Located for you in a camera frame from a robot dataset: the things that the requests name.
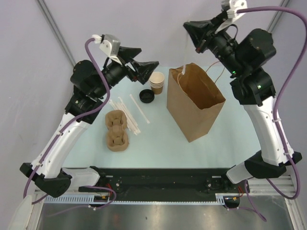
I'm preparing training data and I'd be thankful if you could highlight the stack of black lids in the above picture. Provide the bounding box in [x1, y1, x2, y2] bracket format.
[139, 89, 154, 104]

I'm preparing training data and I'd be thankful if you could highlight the pulp cup carrier tray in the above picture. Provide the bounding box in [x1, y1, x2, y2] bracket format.
[105, 110, 129, 152]

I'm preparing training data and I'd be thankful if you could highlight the white slotted cable duct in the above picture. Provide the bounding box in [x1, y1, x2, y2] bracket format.
[44, 193, 239, 205]

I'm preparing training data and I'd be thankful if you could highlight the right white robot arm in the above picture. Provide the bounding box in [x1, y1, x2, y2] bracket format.
[183, 21, 302, 192]

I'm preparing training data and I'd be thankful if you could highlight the aluminium frame post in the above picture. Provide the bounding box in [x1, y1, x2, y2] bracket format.
[267, 0, 291, 34]
[35, 0, 76, 67]

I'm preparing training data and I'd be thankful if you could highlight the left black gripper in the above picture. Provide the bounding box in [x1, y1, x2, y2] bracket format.
[92, 46, 158, 98]

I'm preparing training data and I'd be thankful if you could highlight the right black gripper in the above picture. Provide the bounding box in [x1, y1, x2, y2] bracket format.
[184, 12, 246, 77]

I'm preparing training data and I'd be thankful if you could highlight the aluminium frame post left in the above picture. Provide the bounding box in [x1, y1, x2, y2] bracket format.
[35, 0, 76, 67]

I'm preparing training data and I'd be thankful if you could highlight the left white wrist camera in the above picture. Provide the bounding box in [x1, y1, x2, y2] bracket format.
[92, 34, 122, 64]

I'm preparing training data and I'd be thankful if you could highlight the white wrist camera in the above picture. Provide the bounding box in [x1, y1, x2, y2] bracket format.
[92, 34, 122, 64]
[215, 0, 247, 33]

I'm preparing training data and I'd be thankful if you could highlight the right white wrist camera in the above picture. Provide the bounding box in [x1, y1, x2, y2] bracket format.
[215, 0, 247, 33]

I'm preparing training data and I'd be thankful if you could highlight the bundle of wrapped straws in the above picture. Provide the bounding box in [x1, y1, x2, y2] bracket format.
[109, 97, 141, 136]

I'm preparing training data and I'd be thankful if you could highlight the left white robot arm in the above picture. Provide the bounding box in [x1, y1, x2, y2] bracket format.
[20, 46, 159, 197]

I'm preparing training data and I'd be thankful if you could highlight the aluminium frame post right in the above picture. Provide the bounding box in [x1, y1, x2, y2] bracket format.
[267, 0, 291, 34]

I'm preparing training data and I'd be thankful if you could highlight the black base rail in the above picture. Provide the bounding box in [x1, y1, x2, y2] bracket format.
[78, 167, 244, 198]

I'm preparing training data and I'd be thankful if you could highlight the brown paper bag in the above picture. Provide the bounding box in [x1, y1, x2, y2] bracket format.
[166, 63, 226, 142]

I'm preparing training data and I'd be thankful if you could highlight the stack of paper cups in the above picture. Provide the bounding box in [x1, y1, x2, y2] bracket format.
[149, 72, 165, 95]

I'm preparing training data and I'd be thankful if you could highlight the single paper straw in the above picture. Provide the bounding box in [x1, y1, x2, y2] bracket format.
[130, 94, 150, 124]

